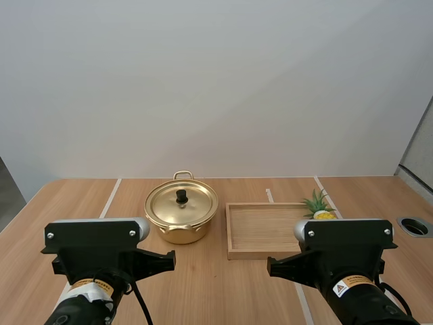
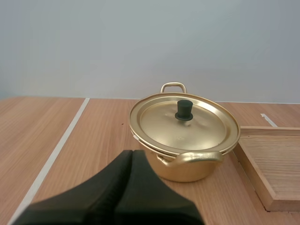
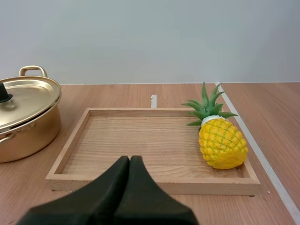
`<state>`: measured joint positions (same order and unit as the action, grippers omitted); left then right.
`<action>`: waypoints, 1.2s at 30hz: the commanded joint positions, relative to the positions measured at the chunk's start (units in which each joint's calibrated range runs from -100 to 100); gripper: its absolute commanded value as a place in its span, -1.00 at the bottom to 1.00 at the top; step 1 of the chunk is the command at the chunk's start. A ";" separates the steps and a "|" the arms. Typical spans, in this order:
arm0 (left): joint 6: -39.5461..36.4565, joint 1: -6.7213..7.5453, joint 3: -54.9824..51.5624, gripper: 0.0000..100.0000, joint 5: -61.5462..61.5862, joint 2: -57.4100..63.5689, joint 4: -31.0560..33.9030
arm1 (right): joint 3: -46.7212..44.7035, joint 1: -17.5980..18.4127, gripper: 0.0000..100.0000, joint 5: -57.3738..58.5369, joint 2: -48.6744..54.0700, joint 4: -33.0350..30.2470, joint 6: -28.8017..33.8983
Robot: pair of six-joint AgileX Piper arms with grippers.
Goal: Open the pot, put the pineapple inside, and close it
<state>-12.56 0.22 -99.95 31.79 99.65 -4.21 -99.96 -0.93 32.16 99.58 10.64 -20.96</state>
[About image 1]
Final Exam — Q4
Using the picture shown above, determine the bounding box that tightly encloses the yellow toy pineapple green crown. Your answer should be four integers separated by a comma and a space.
302, 188, 339, 221

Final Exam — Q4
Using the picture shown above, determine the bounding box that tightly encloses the shallow wooden tray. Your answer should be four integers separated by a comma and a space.
225, 202, 317, 261

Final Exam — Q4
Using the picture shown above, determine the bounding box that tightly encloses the gold lid with black knob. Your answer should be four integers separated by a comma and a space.
145, 179, 219, 227

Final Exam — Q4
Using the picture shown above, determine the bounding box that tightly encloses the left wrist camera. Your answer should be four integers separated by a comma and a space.
39, 216, 152, 255

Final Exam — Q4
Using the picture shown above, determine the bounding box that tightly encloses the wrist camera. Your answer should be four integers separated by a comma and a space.
39, 216, 152, 255
292, 218, 398, 253

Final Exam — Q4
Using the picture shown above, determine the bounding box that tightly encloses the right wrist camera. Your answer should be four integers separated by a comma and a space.
292, 218, 398, 253

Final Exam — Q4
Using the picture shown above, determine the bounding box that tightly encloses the black cable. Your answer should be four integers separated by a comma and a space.
129, 280, 154, 325
379, 282, 414, 318

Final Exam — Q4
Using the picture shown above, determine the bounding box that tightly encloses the gold pot with two handles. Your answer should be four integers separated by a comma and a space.
144, 170, 219, 245

